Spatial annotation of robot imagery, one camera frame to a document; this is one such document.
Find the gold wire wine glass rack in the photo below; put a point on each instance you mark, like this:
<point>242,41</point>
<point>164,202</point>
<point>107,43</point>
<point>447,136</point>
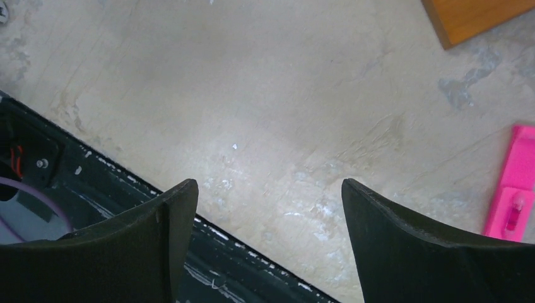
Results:
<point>456,21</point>

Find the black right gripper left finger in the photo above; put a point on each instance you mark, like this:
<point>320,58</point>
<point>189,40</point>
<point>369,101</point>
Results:
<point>136,256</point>

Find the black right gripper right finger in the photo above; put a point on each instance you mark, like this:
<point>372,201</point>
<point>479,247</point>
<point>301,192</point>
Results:
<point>404,256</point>

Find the pink plastic clip tool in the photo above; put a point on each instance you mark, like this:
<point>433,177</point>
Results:
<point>513,199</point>

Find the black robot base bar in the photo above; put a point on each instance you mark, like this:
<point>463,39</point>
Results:
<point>77,227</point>

